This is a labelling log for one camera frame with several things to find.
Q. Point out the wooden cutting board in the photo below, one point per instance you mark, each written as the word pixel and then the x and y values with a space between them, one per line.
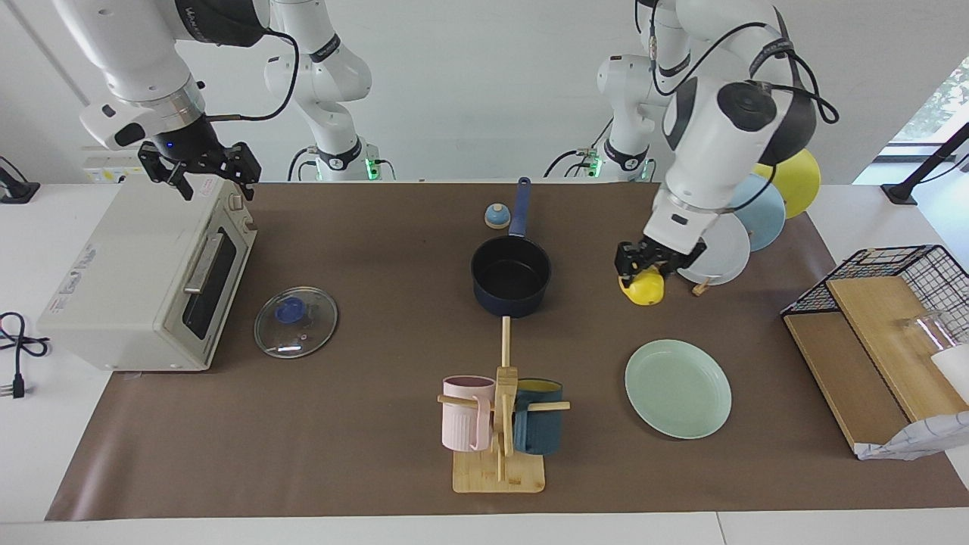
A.
pixel 855 363

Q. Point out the pink ribbed mug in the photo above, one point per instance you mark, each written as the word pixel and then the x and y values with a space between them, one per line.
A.
pixel 463 420

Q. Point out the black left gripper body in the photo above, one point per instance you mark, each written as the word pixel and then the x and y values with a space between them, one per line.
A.
pixel 640 257

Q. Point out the grey plate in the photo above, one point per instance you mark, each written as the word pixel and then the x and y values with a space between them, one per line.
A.
pixel 723 253

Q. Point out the light blue plate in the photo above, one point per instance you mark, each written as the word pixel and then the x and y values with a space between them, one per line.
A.
pixel 764 216

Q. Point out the clear drinking glass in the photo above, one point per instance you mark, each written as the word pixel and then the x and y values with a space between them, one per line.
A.
pixel 927 333

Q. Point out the black angled stand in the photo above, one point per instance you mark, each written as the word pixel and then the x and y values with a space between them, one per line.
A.
pixel 920 170

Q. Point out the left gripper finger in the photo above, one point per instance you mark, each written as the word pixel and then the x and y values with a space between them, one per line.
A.
pixel 624 278
pixel 662 271

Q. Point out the wooden plate rack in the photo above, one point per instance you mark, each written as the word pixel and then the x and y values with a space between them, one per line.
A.
pixel 702 288

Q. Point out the white power strip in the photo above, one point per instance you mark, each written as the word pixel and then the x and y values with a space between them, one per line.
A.
pixel 106 168

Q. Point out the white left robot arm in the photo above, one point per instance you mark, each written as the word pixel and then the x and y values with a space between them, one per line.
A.
pixel 719 144

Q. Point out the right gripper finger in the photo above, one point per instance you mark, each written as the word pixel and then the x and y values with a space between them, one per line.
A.
pixel 187 189
pixel 247 191

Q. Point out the white cup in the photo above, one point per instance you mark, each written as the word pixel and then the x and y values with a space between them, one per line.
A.
pixel 955 371

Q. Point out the wooden mug tree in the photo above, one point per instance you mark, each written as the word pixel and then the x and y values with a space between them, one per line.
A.
pixel 500 473

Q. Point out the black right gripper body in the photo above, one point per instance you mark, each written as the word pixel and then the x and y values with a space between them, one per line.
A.
pixel 219 163

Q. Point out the brown table mat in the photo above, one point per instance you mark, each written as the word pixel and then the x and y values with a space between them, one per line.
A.
pixel 378 424

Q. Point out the beige toaster oven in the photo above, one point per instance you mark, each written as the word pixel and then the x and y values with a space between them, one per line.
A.
pixel 121 288

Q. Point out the glass lid blue knob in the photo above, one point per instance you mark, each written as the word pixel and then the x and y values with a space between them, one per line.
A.
pixel 295 322

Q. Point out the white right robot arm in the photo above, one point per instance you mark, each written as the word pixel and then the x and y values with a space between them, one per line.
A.
pixel 136 53

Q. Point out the dark teal mug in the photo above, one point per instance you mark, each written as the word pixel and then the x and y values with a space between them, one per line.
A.
pixel 539 431

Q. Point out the black clamp mount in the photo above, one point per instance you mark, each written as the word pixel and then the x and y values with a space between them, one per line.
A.
pixel 15 189

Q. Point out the white patterned cloth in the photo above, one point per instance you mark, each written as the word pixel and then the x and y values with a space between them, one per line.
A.
pixel 916 439

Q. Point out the mint green plate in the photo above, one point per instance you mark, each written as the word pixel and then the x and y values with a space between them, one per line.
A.
pixel 677 390

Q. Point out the yellow plate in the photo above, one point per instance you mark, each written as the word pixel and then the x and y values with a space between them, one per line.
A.
pixel 799 182

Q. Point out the dark blue saucepan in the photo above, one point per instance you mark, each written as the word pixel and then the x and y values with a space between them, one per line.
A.
pixel 511 272

